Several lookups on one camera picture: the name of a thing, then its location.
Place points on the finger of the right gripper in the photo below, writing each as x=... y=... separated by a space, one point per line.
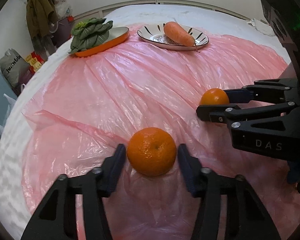
x=241 y=95
x=214 y=113

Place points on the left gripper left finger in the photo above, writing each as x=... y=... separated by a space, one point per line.
x=55 y=216

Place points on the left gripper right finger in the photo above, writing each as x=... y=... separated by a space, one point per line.
x=229 y=207

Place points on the small orange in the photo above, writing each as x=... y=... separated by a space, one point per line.
x=214 y=96

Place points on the white crumpled cloth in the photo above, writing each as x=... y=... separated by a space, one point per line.
x=263 y=28

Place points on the carrot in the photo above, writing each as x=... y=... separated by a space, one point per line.
x=178 y=34

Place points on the striped white plate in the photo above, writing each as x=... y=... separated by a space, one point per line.
x=154 y=34

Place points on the pink plastic sheet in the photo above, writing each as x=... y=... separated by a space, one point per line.
x=93 y=104

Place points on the orange plate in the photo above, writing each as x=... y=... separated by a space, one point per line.
x=116 y=36

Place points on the green leafy vegetable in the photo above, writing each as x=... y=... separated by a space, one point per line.
x=89 y=33

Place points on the grey bag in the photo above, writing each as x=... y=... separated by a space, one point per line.
x=13 y=67

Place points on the hanging olive coat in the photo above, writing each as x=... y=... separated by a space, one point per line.
x=39 y=15

